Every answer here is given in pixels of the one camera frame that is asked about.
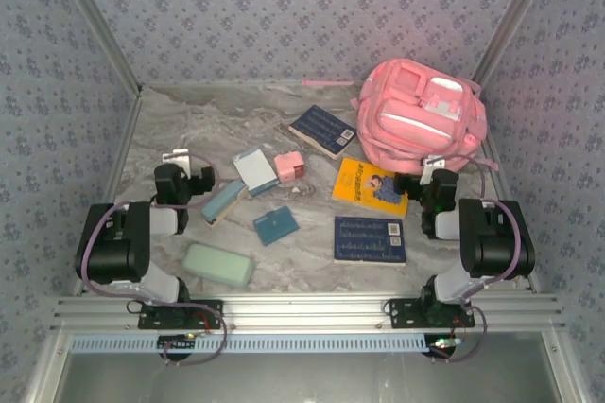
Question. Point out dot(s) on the pink backpack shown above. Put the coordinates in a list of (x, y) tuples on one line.
[(416, 114)]

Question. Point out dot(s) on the teal wallet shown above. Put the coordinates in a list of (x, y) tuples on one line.
[(275, 226)]

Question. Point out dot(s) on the navy blue book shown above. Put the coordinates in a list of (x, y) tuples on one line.
[(368, 242), (321, 131)]

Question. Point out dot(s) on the white and teal box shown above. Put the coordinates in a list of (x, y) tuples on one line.
[(255, 171)]

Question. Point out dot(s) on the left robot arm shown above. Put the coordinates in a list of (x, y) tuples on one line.
[(118, 247)]

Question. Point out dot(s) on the grey metal lower shelf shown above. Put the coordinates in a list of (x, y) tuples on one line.
[(302, 379)]

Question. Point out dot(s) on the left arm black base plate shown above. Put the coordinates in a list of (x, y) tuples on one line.
[(146, 321)]

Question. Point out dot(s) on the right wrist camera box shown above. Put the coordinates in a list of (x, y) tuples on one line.
[(435, 166)]

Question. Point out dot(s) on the small pink pencil sharpener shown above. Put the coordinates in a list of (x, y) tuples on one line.
[(289, 167)]

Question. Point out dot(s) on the mint green pencil case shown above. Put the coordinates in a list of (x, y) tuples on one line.
[(217, 265)]

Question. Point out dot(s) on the black controller board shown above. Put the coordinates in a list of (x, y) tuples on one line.
[(175, 343), (442, 351)]

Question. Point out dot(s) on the aluminium corner post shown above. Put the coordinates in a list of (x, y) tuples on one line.
[(99, 20), (510, 20)]

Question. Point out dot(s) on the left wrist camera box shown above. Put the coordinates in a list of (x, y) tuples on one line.
[(176, 157)]

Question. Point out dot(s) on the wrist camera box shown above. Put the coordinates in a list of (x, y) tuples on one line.
[(435, 166), (176, 157)]

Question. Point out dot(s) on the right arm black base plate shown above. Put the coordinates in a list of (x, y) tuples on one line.
[(399, 315)]

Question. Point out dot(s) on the yellow cartoon book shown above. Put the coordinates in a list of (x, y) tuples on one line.
[(354, 183)]

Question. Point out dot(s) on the aluminium front rail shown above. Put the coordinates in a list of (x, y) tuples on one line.
[(302, 313)]

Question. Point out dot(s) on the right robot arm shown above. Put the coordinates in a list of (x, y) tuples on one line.
[(496, 242)]

